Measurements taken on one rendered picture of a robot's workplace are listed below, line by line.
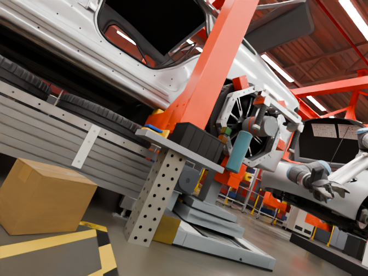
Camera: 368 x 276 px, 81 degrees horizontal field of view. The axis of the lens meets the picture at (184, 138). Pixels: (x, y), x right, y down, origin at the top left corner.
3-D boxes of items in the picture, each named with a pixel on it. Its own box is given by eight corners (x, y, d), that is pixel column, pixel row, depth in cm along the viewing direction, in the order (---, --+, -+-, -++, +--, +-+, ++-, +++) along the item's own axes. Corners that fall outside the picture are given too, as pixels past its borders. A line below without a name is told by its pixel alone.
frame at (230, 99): (259, 174, 163) (282, 111, 172) (266, 176, 157) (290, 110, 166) (205, 144, 140) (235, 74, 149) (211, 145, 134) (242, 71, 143)
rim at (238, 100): (200, 158, 169) (248, 154, 191) (217, 162, 148) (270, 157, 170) (200, 93, 166) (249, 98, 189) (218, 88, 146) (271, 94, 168)
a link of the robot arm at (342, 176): (366, 159, 157) (308, 200, 130) (364, 143, 155) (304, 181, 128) (386, 161, 146) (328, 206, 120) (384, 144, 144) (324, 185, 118)
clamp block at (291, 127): (289, 132, 148) (292, 125, 149) (302, 132, 140) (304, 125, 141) (285, 128, 146) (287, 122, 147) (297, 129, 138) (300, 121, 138)
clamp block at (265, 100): (257, 108, 134) (260, 101, 134) (269, 107, 125) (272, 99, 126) (252, 104, 131) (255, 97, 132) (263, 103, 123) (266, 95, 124)
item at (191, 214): (212, 220, 184) (216, 210, 186) (241, 240, 152) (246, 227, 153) (163, 203, 163) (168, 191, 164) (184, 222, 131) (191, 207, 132)
